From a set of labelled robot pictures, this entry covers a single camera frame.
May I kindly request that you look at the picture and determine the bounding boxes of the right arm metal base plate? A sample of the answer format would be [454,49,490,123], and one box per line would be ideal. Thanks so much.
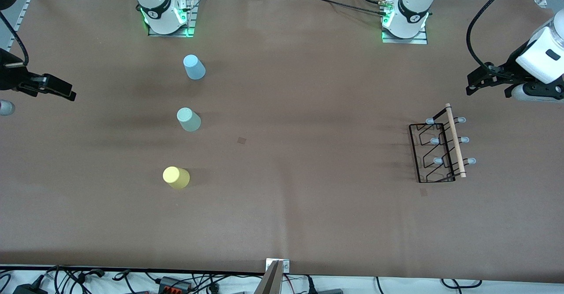
[147,0,197,38]

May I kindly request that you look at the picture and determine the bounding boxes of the perforated metal edge rail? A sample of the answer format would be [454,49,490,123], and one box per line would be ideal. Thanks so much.
[0,0,36,67]

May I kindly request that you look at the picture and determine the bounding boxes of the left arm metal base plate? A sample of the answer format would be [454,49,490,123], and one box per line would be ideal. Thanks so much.
[382,25,429,45]

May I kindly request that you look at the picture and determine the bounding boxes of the silver post mounting bracket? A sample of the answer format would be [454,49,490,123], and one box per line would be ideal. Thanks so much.
[265,258,290,273]

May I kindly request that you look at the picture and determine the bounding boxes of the right arm black gripper cable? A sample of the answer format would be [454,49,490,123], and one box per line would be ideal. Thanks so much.
[0,11,30,67]

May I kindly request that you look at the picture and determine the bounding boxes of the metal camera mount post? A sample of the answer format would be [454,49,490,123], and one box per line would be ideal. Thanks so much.
[254,260,285,294]

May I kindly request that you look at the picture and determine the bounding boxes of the thin black cable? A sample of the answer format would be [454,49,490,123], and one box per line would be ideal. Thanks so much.
[282,0,388,18]

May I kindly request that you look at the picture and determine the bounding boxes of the black wire cup holder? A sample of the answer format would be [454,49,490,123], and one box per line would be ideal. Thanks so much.
[409,103,477,184]

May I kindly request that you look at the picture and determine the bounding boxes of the black box orange connectors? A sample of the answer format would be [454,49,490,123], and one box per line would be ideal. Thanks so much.
[158,276,193,293]

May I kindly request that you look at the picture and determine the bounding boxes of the mint green plastic cup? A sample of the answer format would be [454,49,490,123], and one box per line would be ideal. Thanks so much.
[176,107,202,132]

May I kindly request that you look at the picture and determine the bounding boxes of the light blue plastic cup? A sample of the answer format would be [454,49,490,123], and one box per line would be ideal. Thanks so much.
[183,54,206,81]

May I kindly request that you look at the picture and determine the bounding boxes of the yellow plastic cup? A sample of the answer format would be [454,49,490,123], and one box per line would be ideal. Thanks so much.
[163,166,191,190]

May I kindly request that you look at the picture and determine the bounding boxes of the black power adapter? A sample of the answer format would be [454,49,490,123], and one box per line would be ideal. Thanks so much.
[12,282,48,294]

